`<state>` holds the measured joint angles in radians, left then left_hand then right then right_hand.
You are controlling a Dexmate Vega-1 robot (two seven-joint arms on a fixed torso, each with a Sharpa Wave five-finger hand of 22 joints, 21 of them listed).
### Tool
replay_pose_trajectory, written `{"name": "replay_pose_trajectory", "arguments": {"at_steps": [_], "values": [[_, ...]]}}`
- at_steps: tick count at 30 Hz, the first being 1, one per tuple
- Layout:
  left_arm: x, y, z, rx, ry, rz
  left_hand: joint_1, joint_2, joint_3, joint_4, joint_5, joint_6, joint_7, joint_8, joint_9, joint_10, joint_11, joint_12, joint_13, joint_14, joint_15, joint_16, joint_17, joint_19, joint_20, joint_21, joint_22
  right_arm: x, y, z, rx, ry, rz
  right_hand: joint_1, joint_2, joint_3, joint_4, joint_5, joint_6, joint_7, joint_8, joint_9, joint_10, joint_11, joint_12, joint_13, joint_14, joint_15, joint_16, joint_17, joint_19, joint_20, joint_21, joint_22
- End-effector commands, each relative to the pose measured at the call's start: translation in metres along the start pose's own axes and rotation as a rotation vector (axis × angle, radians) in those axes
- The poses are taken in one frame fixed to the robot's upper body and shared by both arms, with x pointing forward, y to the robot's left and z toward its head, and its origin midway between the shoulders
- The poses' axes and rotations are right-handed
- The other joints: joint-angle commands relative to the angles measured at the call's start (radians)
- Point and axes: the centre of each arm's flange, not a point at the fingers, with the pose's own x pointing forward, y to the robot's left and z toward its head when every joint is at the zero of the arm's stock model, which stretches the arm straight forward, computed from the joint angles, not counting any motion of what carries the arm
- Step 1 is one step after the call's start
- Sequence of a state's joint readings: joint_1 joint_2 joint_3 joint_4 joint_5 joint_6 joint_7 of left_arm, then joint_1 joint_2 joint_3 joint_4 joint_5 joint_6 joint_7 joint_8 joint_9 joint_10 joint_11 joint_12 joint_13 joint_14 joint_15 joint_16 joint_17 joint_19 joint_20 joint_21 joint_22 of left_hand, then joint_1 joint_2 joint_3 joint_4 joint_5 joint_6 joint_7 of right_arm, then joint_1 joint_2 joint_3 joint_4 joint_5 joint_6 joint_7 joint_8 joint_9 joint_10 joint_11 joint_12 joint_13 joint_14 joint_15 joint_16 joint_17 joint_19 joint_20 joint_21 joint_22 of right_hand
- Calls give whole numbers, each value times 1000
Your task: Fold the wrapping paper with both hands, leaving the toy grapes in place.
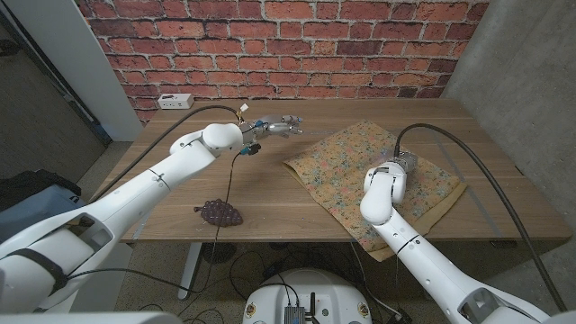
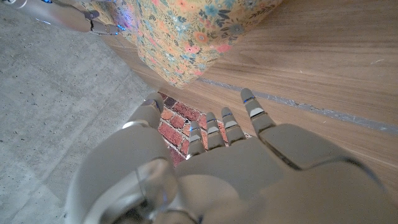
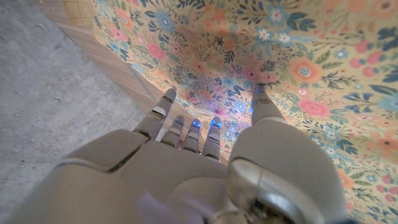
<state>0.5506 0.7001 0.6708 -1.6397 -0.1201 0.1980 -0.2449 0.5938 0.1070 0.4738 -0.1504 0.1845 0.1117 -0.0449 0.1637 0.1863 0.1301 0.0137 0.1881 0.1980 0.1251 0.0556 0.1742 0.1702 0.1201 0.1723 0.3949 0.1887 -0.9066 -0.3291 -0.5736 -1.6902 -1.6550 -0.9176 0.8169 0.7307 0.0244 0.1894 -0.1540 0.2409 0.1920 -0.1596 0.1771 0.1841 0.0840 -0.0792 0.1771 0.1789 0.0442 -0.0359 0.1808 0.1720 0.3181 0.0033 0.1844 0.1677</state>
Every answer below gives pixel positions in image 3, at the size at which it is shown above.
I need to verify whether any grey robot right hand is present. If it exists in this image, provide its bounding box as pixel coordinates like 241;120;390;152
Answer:
9;88;349;224

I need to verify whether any brown floral wrapping paper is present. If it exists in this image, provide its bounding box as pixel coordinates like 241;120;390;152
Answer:
62;0;398;224

